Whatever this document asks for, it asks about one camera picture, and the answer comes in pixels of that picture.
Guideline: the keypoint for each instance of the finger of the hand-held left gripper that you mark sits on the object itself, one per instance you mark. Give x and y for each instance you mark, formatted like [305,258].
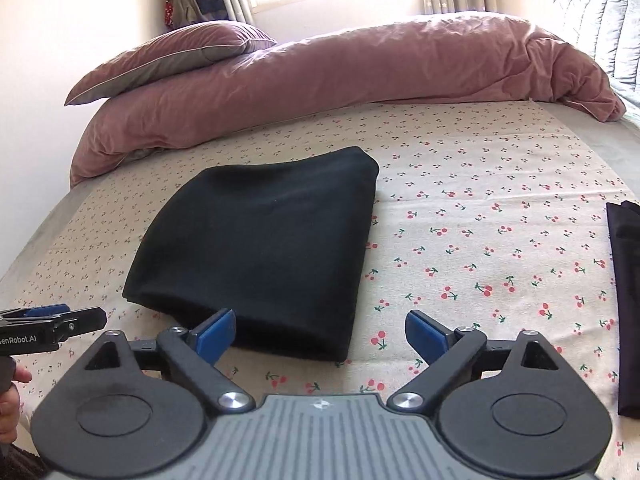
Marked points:
[46,309]
[82,321]

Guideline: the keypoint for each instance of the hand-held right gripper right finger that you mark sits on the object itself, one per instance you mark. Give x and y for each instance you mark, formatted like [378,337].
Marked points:
[424,334]

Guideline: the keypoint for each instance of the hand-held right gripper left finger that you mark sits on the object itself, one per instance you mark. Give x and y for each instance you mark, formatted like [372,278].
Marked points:
[217,334]

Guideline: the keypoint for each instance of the black pants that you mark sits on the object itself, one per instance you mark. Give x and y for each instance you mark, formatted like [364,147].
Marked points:
[260,240]

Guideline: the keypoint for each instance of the person's left hand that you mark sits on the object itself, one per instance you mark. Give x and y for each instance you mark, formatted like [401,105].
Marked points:
[11,405]

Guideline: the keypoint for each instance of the cherry print bed sheet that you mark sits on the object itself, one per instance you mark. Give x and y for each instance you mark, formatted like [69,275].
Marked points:
[475,200]

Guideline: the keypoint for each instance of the dark cloth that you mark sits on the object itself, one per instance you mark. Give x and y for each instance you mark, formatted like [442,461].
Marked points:
[627,310]

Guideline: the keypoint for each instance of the pink pillow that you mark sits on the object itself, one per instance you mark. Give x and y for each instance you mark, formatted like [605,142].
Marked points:
[165,57]

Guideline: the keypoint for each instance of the pink duvet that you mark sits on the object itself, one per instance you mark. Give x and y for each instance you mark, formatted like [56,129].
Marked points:
[320,75]

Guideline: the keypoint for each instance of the grey quilted blanket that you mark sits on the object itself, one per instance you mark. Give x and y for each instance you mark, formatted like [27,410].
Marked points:
[595,25]

